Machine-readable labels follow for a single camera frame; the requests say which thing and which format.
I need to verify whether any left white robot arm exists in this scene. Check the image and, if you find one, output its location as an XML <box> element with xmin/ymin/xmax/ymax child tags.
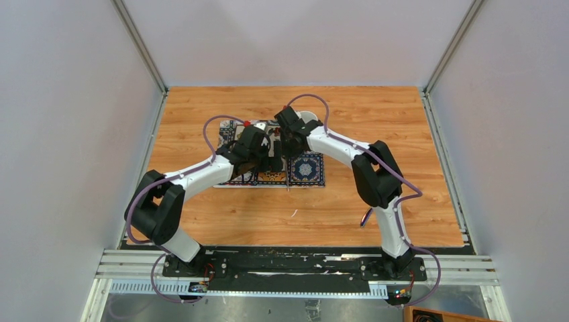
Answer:
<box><xmin>124</xmin><ymin>122</ymin><xmax>271</xmax><ymax>277</ymax></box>

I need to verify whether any silver fork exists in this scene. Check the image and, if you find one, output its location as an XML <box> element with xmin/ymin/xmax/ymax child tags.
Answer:
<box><xmin>284</xmin><ymin>157</ymin><xmax>291</xmax><ymax>192</ymax></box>

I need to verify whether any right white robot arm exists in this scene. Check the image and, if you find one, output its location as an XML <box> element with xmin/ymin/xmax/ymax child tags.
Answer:
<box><xmin>275</xmin><ymin>106</ymin><xmax>413</xmax><ymax>280</ymax></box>

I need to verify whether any purple handled knife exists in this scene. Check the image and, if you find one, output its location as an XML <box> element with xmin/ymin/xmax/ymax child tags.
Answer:
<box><xmin>360</xmin><ymin>207</ymin><xmax>374</xmax><ymax>228</ymax></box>

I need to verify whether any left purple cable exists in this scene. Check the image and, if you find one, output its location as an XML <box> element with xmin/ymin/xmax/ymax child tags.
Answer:
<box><xmin>125</xmin><ymin>115</ymin><xmax>246</xmax><ymax>305</ymax></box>

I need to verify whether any colourful patterned placemat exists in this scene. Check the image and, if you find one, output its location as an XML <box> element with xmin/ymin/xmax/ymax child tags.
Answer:
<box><xmin>216</xmin><ymin>120</ymin><xmax>325</xmax><ymax>188</ymax></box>

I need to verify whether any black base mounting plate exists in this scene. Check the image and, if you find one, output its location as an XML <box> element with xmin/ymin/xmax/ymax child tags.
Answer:
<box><xmin>162</xmin><ymin>246</ymin><xmax>427</xmax><ymax>293</ymax></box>

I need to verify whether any aluminium frame rail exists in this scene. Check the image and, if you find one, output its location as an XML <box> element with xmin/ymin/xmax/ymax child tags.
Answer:
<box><xmin>95</xmin><ymin>250</ymin><xmax>499</xmax><ymax>299</ymax></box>

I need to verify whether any white mug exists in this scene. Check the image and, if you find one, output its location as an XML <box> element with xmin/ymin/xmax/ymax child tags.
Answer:
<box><xmin>296</xmin><ymin>111</ymin><xmax>319</xmax><ymax>123</ymax></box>

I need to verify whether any orange wooden box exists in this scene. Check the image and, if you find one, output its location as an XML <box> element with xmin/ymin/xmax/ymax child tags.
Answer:
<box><xmin>403</xmin><ymin>306</ymin><xmax>493</xmax><ymax>322</ymax></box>

